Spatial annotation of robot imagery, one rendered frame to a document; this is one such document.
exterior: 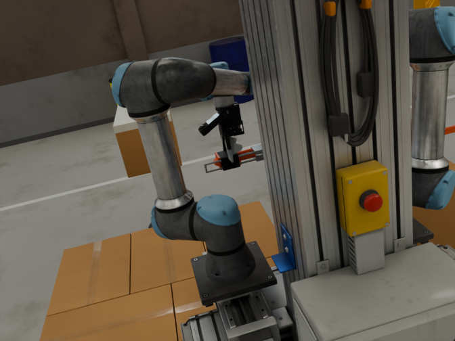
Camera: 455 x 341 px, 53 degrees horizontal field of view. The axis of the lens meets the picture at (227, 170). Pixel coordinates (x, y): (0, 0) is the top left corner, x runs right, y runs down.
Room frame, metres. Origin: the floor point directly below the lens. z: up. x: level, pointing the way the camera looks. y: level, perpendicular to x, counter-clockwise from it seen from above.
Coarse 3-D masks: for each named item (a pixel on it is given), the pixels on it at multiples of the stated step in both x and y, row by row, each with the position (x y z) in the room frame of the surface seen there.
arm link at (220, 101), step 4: (228, 96) 1.60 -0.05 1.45; (232, 96) 1.62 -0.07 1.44; (216, 100) 1.61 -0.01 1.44; (220, 100) 1.60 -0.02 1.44; (224, 100) 1.60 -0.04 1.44; (228, 100) 1.60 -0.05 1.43; (232, 100) 1.61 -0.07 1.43; (216, 104) 1.61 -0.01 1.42; (220, 104) 1.60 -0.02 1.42; (224, 104) 1.60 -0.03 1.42; (228, 104) 1.60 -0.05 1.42; (232, 104) 1.62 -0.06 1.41
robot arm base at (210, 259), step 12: (216, 252) 1.11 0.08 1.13; (228, 252) 1.10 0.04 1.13; (240, 252) 1.11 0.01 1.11; (216, 264) 1.11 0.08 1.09; (228, 264) 1.09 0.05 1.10; (240, 264) 1.10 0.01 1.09; (252, 264) 1.12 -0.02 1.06; (216, 276) 1.10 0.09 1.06; (228, 276) 1.08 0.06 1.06; (240, 276) 1.09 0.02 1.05
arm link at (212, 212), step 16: (192, 208) 1.17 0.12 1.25; (208, 208) 1.13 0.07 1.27; (224, 208) 1.12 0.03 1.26; (192, 224) 1.14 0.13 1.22; (208, 224) 1.11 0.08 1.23; (224, 224) 1.10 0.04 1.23; (240, 224) 1.14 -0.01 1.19; (208, 240) 1.12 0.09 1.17; (224, 240) 1.10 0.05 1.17; (240, 240) 1.12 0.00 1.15
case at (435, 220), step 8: (448, 160) 1.75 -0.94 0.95; (416, 208) 1.53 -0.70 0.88; (424, 208) 1.53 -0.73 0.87; (448, 208) 1.55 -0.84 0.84; (416, 216) 1.53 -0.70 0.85; (424, 216) 1.53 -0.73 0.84; (432, 216) 1.54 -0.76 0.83; (440, 216) 1.54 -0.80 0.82; (448, 216) 1.55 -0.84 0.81; (424, 224) 1.53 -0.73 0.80; (432, 224) 1.54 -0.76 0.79; (440, 224) 1.54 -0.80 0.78; (448, 224) 1.55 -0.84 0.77; (440, 232) 1.54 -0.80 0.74; (448, 232) 1.55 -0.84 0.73; (432, 240) 1.54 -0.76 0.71; (440, 240) 1.54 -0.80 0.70; (448, 240) 1.55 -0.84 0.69
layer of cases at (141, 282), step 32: (256, 224) 2.22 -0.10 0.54; (64, 256) 2.27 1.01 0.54; (96, 256) 2.21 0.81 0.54; (128, 256) 2.14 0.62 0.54; (160, 256) 2.08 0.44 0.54; (192, 256) 2.02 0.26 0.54; (64, 288) 1.96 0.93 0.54; (96, 288) 1.91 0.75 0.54; (128, 288) 1.85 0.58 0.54; (160, 288) 1.80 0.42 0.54; (192, 288) 1.76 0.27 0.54; (64, 320) 1.71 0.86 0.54; (96, 320) 1.66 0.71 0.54; (128, 320) 1.62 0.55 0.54; (160, 320) 1.58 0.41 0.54
